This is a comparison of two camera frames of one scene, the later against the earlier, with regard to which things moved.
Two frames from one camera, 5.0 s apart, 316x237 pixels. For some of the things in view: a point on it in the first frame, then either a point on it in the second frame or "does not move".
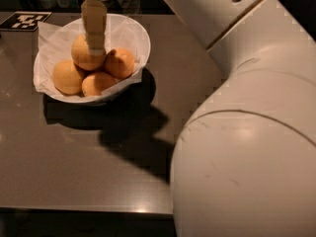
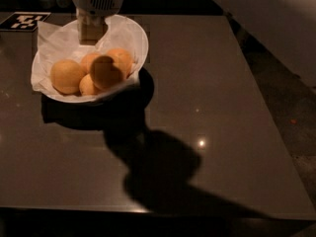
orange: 119,62 does not move
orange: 66,77 does not move
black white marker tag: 25,21 does not move
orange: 81,56 -> 104,73
